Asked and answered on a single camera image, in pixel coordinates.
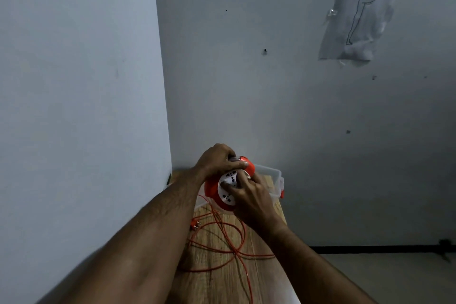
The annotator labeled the person's left hand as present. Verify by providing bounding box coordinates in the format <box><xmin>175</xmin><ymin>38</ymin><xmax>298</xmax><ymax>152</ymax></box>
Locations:
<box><xmin>194</xmin><ymin>143</ymin><xmax>249</xmax><ymax>183</ymax></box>

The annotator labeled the person's right hand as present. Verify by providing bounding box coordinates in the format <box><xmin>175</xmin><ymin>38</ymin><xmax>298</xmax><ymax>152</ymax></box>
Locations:
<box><xmin>220</xmin><ymin>171</ymin><xmax>286</xmax><ymax>235</ymax></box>

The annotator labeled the orange white extension cord reel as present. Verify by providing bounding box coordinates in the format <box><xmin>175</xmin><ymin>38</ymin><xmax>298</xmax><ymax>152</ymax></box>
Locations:
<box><xmin>204</xmin><ymin>156</ymin><xmax>256</xmax><ymax>213</ymax></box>

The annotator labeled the person's left forearm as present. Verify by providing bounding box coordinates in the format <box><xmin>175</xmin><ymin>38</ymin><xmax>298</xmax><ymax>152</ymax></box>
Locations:
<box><xmin>36</xmin><ymin>166</ymin><xmax>211</xmax><ymax>304</ymax></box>

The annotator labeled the person's right forearm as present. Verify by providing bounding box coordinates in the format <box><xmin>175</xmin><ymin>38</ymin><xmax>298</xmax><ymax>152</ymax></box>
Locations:
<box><xmin>262</xmin><ymin>221</ymin><xmax>379</xmax><ymax>304</ymax></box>

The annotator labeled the clear plastic storage box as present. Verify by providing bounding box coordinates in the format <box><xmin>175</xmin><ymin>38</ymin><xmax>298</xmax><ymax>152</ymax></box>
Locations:
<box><xmin>164</xmin><ymin>164</ymin><xmax>285</xmax><ymax>216</ymax></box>

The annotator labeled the black baseboard strip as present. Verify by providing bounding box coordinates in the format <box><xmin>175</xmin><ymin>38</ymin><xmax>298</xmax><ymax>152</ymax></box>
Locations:
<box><xmin>309</xmin><ymin>239</ymin><xmax>456</xmax><ymax>262</ymax></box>

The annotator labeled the orange power cable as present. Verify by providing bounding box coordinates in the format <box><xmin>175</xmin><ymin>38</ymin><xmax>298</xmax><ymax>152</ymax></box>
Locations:
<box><xmin>178</xmin><ymin>195</ymin><xmax>277</xmax><ymax>304</ymax></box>

